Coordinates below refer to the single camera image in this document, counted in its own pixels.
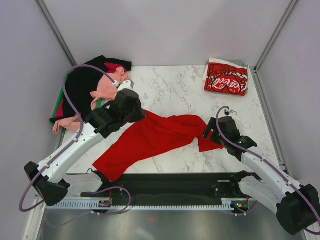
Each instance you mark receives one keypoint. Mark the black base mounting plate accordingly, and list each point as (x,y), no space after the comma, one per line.
(177,188)

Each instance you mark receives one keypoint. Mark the aluminium frame post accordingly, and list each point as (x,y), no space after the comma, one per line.
(55,30)
(276,33)

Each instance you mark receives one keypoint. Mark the white slotted cable duct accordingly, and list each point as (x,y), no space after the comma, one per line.
(91,204)

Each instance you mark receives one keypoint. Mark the black t-shirt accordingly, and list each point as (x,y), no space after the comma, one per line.
(82,81)

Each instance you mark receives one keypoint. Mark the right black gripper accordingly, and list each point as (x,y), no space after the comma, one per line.
(211,125)

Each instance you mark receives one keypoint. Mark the magenta t-shirt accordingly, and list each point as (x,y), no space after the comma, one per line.
(85,86)

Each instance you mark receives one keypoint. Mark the left aluminium frame post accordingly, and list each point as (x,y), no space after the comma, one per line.
(55,30)

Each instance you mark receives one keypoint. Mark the folded red Coca-Cola t-shirt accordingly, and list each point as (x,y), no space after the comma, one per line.
(225,77)

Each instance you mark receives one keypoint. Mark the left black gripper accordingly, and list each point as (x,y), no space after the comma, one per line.
(141,114)

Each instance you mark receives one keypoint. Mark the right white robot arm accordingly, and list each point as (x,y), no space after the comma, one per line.
(296,206)

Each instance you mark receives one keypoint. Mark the right aluminium frame post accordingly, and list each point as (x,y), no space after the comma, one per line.
(276,33)

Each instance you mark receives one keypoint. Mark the salmon pink t-shirt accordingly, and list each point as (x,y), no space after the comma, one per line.
(105,90)

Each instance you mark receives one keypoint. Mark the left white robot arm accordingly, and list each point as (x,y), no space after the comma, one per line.
(50,177)

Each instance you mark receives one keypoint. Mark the plain red t-shirt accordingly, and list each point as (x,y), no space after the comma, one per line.
(150,137)

